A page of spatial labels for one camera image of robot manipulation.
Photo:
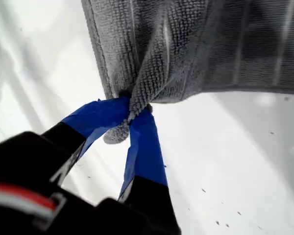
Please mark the grey striped towel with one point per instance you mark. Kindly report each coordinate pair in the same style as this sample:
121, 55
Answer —
186, 49

